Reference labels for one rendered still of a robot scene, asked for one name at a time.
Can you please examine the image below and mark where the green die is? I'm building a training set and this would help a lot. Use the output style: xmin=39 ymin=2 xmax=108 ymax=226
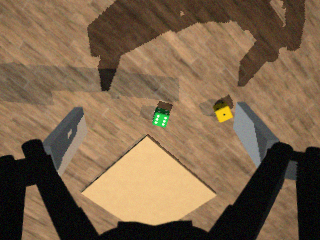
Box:
xmin=152 ymin=107 xmax=169 ymax=128

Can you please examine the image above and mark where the tan square mat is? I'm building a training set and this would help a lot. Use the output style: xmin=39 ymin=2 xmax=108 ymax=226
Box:
xmin=81 ymin=135 xmax=216 ymax=225

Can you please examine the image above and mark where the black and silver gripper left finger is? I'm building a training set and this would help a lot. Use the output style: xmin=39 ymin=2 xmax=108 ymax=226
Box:
xmin=0 ymin=107 xmax=102 ymax=240

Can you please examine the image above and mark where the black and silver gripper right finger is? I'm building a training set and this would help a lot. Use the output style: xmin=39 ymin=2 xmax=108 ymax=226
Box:
xmin=203 ymin=102 xmax=320 ymax=240

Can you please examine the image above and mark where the yellow die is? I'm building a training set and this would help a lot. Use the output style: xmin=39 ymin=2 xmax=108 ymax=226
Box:
xmin=213 ymin=101 xmax=233 ymax=123

